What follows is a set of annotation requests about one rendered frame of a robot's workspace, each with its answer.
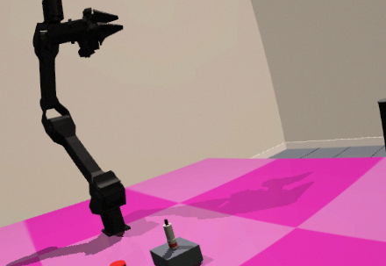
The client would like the grey marker with red band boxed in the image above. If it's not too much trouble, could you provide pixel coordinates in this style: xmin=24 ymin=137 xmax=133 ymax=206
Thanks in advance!
xmin=163 ymin=219 xmax=178 ymax=249

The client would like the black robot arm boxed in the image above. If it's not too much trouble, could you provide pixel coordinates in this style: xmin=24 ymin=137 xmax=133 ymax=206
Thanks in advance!
xmin=32 ymin=0 xmax=131 ymax=237

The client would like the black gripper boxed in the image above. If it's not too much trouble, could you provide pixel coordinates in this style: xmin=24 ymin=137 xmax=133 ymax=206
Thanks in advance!
xmin=64 ymin=7 xmax=124 ymax=50

